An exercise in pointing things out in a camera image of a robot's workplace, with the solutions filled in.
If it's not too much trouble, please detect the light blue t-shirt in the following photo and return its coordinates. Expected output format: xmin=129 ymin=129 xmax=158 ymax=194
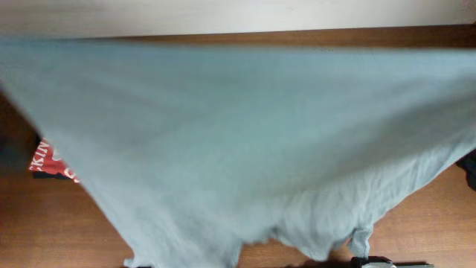
xmin=1 ymin=39 xmax=475 ymax=267

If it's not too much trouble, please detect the red folded soccer t-shirt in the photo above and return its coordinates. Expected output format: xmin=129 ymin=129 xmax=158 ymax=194
xmin=28 ymin=138 xmax=80 ymax=184

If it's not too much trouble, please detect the black crumpled clothes pile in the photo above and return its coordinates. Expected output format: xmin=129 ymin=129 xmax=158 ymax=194
xmin=456 ymin=150 xmax=476 ymax=191

